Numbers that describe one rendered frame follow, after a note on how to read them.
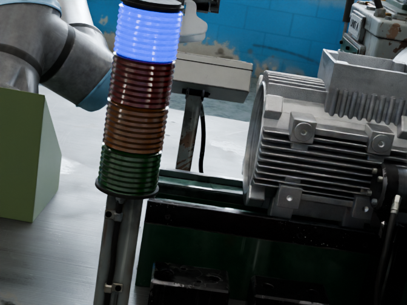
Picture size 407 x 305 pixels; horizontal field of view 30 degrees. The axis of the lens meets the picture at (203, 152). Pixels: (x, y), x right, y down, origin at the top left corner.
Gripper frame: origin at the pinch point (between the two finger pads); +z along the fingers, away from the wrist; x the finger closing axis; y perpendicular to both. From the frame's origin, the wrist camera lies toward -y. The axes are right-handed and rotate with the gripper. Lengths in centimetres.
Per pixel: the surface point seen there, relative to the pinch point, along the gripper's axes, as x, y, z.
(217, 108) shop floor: 396, 36, -104
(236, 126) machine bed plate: 66, 19, -6
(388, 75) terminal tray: -27.8, 28.4, 9.4
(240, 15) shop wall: 482, 51, -213
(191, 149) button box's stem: 4.2, 5.8, 15.7
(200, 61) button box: -3.5, 4.9, 2.9
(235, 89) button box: -3.4, 11.2, 6.7
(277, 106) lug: -26.8, 14.6, 15.4
